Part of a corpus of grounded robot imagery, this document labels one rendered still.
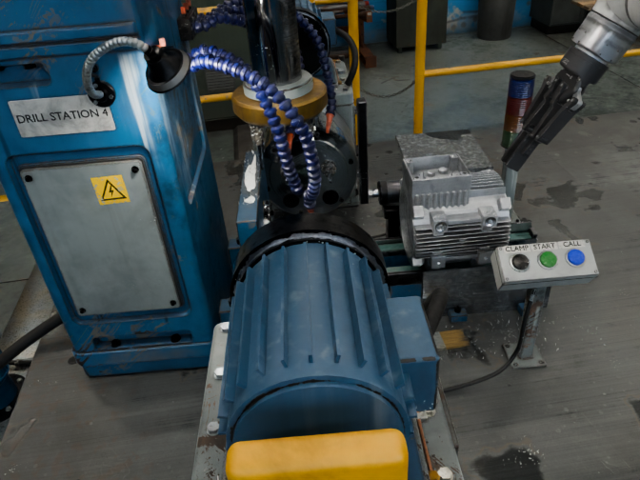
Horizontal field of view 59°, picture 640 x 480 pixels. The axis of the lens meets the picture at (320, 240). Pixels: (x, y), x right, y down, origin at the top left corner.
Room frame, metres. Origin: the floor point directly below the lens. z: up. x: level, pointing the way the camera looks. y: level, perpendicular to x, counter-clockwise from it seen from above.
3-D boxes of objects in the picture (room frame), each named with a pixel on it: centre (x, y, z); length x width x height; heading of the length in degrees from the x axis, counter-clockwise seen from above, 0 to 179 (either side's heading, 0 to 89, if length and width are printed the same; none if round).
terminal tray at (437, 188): (1.03, -0.25, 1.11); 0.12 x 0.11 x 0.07; 92
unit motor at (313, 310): (0.39, -0.02, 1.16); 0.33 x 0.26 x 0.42; 0
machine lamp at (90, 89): (0.79, 0.24, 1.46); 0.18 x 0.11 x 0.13; 90
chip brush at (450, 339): (0.87, -0.20, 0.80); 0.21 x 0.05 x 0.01; 96
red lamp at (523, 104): (1.33, -0.53, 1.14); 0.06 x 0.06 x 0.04
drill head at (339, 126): (1.36, 0.01, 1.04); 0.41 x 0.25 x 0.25; 0
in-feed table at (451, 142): (1.56, -0.39, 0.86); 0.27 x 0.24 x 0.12; 0
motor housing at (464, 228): (1.03, -0.29, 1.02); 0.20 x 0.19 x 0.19; 92
